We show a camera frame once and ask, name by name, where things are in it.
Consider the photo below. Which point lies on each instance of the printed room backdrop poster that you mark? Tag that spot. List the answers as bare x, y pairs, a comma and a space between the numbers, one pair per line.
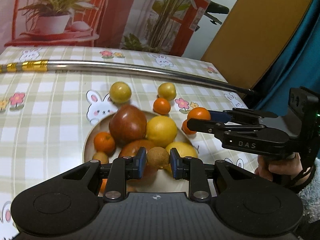
155, 26

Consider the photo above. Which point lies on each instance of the telescopic metal pole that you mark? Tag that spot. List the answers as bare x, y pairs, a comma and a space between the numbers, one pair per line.
119, 68

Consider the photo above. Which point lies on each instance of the green yellow round fruit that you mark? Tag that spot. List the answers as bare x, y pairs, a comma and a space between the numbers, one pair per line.
120, 92

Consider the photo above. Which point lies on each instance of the black exercise bike seat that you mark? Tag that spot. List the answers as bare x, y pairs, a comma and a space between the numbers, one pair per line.
215, 8

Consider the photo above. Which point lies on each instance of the small brown longan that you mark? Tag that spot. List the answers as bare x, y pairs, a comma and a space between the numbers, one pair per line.
158, 157

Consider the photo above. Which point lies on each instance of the brown longan fruit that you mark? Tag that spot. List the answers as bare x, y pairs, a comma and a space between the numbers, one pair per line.
102, 157

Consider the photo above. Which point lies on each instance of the large yellow lemon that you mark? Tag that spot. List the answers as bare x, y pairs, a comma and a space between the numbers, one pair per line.
161, 130

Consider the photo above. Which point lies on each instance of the person right hand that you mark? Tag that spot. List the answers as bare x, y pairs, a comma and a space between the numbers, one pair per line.
268, 168

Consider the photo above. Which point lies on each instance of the brown wooden board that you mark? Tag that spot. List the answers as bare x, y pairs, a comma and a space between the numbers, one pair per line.
251, 38

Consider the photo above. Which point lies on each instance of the teal curtain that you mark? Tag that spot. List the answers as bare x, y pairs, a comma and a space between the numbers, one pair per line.
297, 65

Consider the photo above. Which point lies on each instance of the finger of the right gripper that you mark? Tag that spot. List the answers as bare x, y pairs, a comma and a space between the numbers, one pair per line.
219, 129
240, 116

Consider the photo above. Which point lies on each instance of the dark red apple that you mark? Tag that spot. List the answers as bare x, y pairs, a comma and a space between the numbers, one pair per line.
132, 148

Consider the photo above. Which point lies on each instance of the small orange tangerine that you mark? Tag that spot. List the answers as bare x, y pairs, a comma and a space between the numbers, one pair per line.
104, 142

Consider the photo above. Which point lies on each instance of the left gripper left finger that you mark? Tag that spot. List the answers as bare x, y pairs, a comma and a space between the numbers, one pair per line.
119, 172

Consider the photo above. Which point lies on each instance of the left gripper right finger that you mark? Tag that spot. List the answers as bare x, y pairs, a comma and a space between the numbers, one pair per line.
191, 169

